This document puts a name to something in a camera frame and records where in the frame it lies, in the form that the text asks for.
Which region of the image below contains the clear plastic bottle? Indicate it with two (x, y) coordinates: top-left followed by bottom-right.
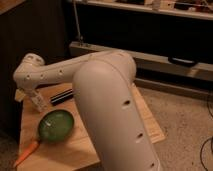
(31, 94), (47, 112)

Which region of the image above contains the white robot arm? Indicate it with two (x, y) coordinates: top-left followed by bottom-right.
(13, 50), (163, 171)

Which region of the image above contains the green ceramic bowl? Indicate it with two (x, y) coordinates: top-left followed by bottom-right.
(37, 109), (74, 143)

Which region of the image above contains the black rectangular box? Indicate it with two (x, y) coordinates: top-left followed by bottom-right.
(50, 89), (73, 106)

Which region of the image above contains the orange carrot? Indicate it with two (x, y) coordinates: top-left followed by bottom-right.
(13, 140), (39, 167)

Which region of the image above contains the wooden table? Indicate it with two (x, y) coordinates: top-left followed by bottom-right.
(17, 82), (166, 171)

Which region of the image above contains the metal stand pole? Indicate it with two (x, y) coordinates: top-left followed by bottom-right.
(72, 0), (83, 46)

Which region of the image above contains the low wooden shelf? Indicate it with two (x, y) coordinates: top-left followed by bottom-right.
(69, 41), (213, 81)

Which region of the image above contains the black handle on shelf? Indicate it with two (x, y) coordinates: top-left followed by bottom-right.
(168, 57), (198, 67)

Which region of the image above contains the black cable on floor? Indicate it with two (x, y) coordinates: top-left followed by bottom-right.
(199, 137), (213, 171)

